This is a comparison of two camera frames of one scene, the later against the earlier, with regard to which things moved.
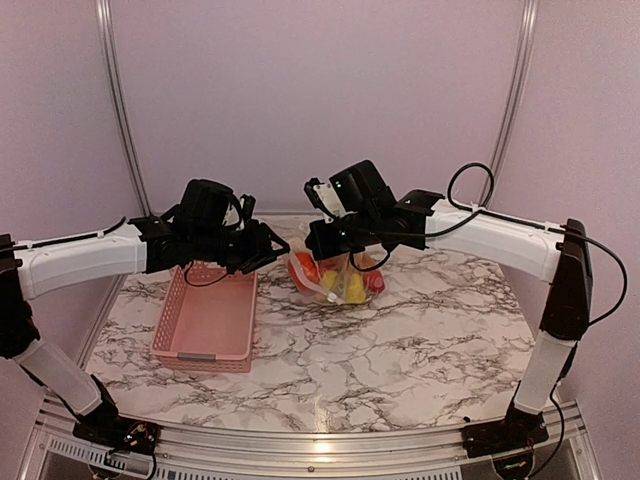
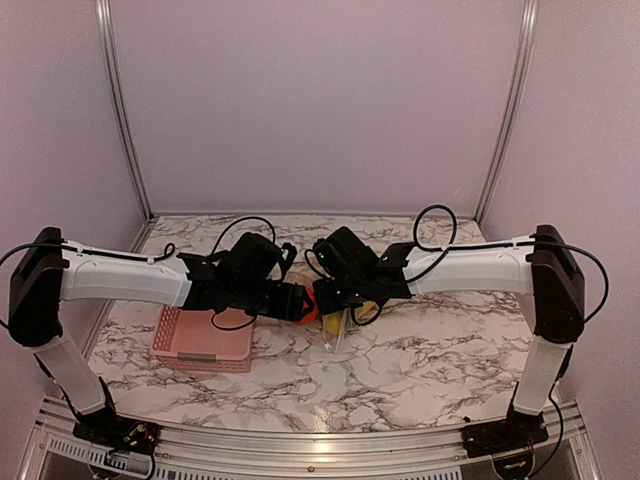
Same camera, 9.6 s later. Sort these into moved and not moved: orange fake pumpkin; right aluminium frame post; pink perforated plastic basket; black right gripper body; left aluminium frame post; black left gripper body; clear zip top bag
Moved: orange fake pumpkin; black right gripper body; black left gripper body; clear zip top bag
Not moved: pink perforated plastic basket; left aluminium frame post; right aluminium frame post
